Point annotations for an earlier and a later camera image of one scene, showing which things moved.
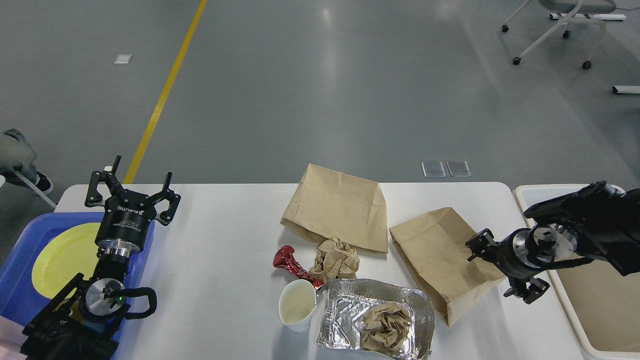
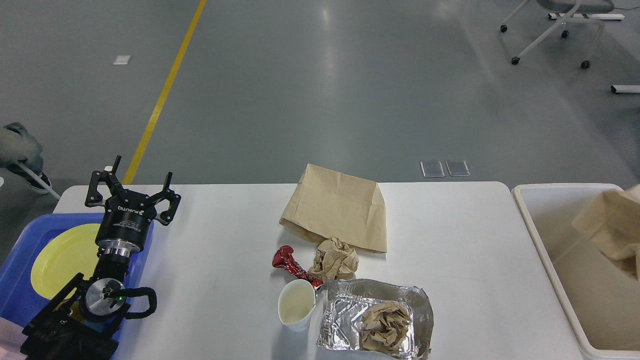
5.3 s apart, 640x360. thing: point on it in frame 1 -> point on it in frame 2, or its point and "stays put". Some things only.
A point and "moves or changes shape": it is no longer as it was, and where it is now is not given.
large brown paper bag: (327, 204) stays put
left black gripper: (127, 215) stays put
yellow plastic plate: (64, 255) stays put
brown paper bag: (434, 247) moves or changes shape
